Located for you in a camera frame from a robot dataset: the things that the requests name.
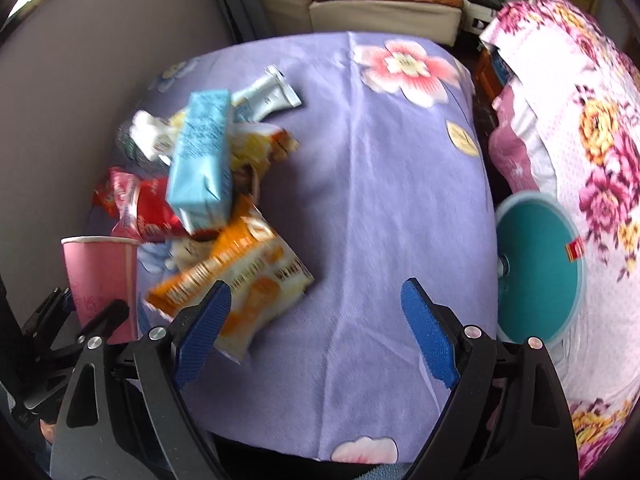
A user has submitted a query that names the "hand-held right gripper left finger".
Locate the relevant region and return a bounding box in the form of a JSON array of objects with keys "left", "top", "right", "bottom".
[{"left": 50, "top": 281, "right": 233, "bottom": 480}]

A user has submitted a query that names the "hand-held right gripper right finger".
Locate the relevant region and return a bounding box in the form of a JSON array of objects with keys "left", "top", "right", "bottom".
[{"left": 401, "top": 278, "right": 581, "bottom": 480}]

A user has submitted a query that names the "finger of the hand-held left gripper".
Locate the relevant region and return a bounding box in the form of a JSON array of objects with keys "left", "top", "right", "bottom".
[
  {"left": 30, "top": 287, "right": 78, "bottom": 333},
  {"left": 80, "top": 300, "right": 130, "bottom": 343}
]

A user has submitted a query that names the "pink paper cup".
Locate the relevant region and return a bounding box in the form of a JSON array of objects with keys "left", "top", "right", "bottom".
[{"left": 61, "top": 236, "right": 142, "bottom": 346}]

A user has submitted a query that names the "orange snack packet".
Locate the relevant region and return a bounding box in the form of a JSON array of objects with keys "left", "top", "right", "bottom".
[{"left": 144, "top": 195, "right": 316, "bottom": 365}]

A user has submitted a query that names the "red snack packet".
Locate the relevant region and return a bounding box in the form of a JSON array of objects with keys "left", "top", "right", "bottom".
[{"left": 92, "top": 166, "right": 193, "bottom": 243}]

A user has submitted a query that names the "teal plastic basin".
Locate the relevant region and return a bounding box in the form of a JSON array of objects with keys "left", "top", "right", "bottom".
[{"left": 495, "top": 191, "right": 587, "bottom": 348}]

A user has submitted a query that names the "blue drink carton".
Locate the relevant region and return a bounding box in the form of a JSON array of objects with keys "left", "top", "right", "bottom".
[{"left": 166, "top": 89, "right": 236, "bottom": 236}]

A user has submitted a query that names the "purple floral tablecloth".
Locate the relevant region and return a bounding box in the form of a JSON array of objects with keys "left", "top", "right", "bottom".
[{"left": 85, "top": 31, "right": 501, "bottom": 466}]

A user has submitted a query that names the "white crumpled wrapper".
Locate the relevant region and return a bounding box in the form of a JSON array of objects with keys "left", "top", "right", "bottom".
[{"left": 129, "top": 110, "right": 183, "bottom": 166}]

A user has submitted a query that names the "pink ruffled cloth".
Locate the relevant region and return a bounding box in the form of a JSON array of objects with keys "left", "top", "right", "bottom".
[{"left": 487, "top": 77, "right": 558, "bottom": 196}]

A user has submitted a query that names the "yellow snack wrapper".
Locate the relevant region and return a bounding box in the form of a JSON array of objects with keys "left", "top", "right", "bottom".
[{"left": 227, "top": 120, "right": 301, "bottom": 176}]

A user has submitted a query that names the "pink floral quilt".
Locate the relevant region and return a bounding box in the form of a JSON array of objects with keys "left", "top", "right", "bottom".
[{"left": 480, "top": 0, "right": 640, "bottom": 480}]

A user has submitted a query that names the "silver sachet wrapper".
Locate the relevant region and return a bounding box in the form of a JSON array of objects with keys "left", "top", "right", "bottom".
[{"left": 231, "top": 65, "right": 304, "bottom": 123}]

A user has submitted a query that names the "brown box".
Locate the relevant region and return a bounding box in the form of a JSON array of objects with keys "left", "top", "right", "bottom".
[{"left": 475, "top": 42, "right": 516, "bottom": 103}]

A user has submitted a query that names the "beige sofa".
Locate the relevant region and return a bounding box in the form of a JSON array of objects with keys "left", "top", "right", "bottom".
[{"left": 245, "top": 0, "right": 468, "bottom": 45}]

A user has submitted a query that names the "grey metal post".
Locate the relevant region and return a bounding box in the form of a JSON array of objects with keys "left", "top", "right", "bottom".
[{"left": 200, "top": 0, "right": 273, "bottom": 43}]

